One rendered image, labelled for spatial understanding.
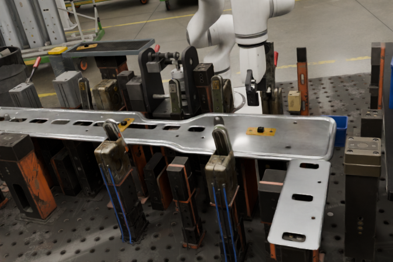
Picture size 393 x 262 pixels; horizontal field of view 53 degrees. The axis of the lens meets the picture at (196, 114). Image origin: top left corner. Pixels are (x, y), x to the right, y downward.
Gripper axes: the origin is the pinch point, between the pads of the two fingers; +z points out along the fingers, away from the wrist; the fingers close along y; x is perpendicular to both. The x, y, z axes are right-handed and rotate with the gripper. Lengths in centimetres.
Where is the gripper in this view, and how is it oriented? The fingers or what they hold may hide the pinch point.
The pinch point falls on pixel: (257, 95)
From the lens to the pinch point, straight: 111.3
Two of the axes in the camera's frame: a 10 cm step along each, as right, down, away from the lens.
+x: 9.2, 0.3, -3.9
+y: -3.5, 4.8, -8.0
